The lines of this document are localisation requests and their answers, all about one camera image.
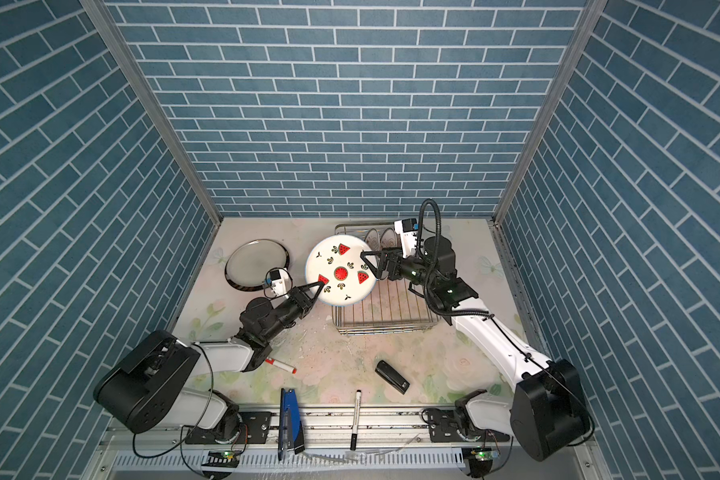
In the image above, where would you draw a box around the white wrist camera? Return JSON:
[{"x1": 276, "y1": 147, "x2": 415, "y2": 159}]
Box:
[
  {"x1": 264, "y1": 268, "x2": 292, "y2": 299},
  {"x1": 394, "y1": 218, "x2": 419, "y2": 258}
]

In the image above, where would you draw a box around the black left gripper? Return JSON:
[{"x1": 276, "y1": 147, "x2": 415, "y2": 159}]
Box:
[{"x1": 260, "y1": 281, "x2": 323, "y2": 345}]

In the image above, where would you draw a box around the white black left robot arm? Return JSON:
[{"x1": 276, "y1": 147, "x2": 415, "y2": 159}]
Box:
[{"x1": 93, "y1": 281, "x2": 326, "y2": 443}]

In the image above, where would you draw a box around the watermelon pattern white plate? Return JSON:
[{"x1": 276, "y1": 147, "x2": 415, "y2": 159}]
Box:
[{"x1": 305, "y1": 235, "x2": 377, "y2": 307}]

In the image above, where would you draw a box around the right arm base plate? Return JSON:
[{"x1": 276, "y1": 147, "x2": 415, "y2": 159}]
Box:
[{"x1": 419, "y1": 407, "x2": 511, "y2": 443}]

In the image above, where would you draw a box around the chrome wire dish rack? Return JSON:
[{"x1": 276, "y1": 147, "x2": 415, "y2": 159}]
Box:
[{"x1": 332, "y1": 221, "x2": 439, "y2": 335}]

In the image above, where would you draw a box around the red white marker pen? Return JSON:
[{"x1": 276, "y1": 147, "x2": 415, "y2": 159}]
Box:
[{"x1": 265, "y1": 358, "x2": 297, "y2": 374}]

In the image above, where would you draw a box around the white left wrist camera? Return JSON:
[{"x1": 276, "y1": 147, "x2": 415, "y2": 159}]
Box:
[{"x1": 264, "y1": 268, "x2": 292, "y2": 299}]

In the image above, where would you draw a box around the white slotted cable duct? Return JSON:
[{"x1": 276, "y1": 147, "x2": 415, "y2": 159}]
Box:
[{"x1": 112, "y1": 448, "x2": 465, "y2": 473}]

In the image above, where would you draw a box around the aluminium front rail frame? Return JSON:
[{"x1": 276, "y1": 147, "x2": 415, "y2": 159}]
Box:
[{"x1": 82, "y1": 405, "x2": 611, "y2": 479}]

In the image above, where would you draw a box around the black stapler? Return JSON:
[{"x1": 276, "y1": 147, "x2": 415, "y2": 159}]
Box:
[{"x1": 375, "y1": 360, "x2": 410, "y2": 394}]

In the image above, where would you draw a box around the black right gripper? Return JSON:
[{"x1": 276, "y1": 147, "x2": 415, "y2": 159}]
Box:
[{"x1": 363, "y1": 246, "x2": 439, "y2": 292}]

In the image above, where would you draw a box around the blue black box cutter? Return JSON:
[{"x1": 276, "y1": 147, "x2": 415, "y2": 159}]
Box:
[{"x1": 277, "y1": 389, "x2": 305, "y2": 461}]

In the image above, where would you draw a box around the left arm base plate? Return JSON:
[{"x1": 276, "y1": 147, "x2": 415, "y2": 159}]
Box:
[{"x1": 185, "y1": 411, "x2": 272, "y2": 446}]

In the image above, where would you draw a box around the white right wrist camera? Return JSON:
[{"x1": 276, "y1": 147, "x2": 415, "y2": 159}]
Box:
[{"x1": 394, "y1": 218, "x2": 419, "y2": 258}]

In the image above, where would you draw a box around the grey ribbed plate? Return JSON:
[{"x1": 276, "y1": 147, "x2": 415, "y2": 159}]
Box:
[{"x1": 224, "y1": 239, "x2": 290, "y2": 292}]

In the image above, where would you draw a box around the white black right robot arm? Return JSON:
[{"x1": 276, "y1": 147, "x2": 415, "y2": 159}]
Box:
[{"x1": 360, "y1": 237, "x2": 595, "y2": 461}]

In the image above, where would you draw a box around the orange sunburst white plate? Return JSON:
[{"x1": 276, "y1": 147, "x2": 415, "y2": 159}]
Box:
[{"x1": 380, "y1": 229, "x2": 399, "y2": 248}]

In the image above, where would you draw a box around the black white marker pen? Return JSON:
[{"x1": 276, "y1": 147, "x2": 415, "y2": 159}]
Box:
[{"x1": 349, "y1": 389, "x2": 362, "y2": 452}]

